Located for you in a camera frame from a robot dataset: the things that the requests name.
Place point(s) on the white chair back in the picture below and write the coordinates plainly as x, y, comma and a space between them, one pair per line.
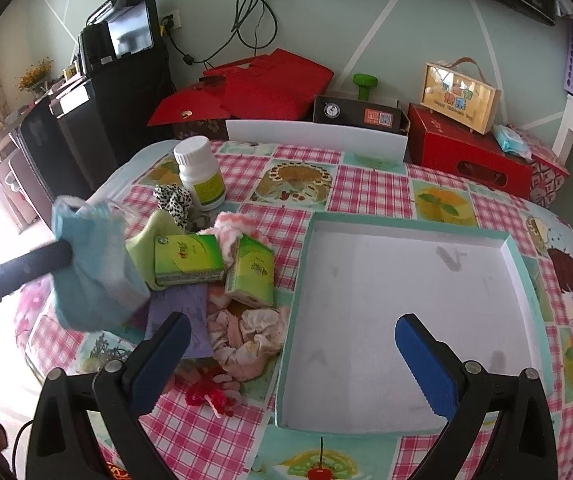
360, 141

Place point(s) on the green tissue pack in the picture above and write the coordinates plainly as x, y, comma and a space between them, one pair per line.
250, 279
186, 259

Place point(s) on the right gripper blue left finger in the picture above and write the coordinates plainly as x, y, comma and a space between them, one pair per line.
127, 390

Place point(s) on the pink white fuzzy sock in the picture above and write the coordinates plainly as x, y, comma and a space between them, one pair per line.
228, 228

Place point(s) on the white pill bottle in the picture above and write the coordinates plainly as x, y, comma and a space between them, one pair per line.
199, 172

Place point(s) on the red gift box with handle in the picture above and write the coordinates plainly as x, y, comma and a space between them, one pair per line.
439, 143

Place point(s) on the green dumbbell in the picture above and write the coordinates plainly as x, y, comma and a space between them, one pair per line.
365, 83

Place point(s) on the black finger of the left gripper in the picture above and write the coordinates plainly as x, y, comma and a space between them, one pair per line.
35, 264

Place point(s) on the red flat gift bags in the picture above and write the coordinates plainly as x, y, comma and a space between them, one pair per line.
277, 86

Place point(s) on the blue face mask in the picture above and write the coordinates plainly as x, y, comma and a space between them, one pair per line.
101, 288

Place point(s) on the blue wet wipes pack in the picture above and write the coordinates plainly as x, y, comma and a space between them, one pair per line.
510, 142

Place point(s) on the patterned red storage box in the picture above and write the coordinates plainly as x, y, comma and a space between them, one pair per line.
548, 173

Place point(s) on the pink floral cloth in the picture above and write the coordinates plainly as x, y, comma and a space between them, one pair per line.
243, 344

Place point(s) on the white tray with teal rim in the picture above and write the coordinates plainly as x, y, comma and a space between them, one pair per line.
384, 313

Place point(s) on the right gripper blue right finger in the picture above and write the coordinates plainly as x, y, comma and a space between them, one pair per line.
452, 393

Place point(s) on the black box with labels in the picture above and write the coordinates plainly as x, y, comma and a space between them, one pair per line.
331, 110

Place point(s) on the checkered picture tablecloth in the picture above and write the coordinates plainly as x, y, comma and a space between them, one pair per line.
280, 187

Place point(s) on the yellow gift case with handle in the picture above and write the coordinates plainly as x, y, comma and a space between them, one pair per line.
460, 91

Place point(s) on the leopard print scrunchie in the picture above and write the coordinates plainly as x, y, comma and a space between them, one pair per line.
175, 200

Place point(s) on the red white scrunchie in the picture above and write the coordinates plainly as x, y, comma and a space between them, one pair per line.
214, 388

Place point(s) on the yellow flower bouquet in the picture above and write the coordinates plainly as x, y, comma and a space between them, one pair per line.
35, 74

